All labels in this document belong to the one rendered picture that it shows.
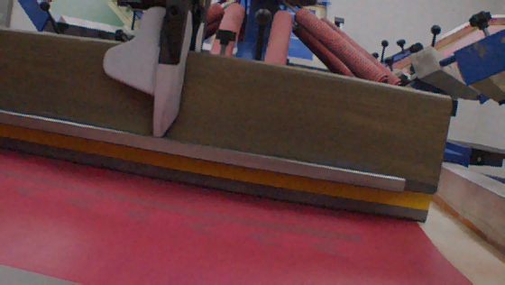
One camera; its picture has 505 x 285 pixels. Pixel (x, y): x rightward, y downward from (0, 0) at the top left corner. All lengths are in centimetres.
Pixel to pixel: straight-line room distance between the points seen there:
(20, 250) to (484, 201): 32
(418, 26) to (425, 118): 461
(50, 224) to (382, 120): 24
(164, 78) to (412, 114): 18
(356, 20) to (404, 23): 46
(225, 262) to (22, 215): 11
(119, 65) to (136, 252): 17
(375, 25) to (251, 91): 454
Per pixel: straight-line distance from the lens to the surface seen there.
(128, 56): 37
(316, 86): 38
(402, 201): 41
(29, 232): 25
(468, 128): 513
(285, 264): 26
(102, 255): 23
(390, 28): 493
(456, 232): 41
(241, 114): 38
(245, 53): 146
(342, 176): 37
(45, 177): 36
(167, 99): 36
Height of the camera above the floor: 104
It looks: 6 degrees down
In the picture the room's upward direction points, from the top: 9 degrees clockwise
